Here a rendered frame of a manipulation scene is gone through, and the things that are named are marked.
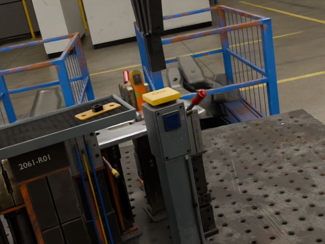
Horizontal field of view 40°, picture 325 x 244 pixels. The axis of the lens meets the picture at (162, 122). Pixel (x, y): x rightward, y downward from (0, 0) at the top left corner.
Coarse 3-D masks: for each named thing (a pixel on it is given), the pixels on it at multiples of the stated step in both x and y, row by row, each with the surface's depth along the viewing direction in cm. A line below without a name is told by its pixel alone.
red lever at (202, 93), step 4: (200, 92) 94; (204, 92) 94; (196, 96) 95; (200, 96) 94; (204, 96) 94; (192, 100) 98; (196, 100) 96; (200, 100) 96; (192, 104) 100; (196, 104) 98; (188, 108) 103; (188, 112) 104
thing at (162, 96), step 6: (162, 90) 90; (168, 90) 90; (174, 90) 89; (144, 96) 89; (150, 96) 88; (156, 96) 87; (162, 96) 86; (168, 96) 86; (174, 96) 86; (150, 102) 86; (156, 102) 85; (162, 102) 86
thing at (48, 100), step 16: (0, 48) 383; (80, 48) 387; (32, 64) 276; (48, 64) 276; (64, 64) 278; (80, 64) 392; (0, 80) 390; (64, 80) 280; (0, 96) 383; (48, 96) 371; (64, 96) 283; (80, 96) 333; (32, 112) 331
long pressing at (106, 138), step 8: (200, 112) 121; (144, 120) 124; (104, 128) 124; (120, 128) 121; (128, 128) 120; (136, 128) 119; (144, 128) 117; (104, 136) 118; (112, 136) 117; (120, 136) 115; (128, 136) 115; (136, 136) 116; (104, 144) 113; (112, 144) 114
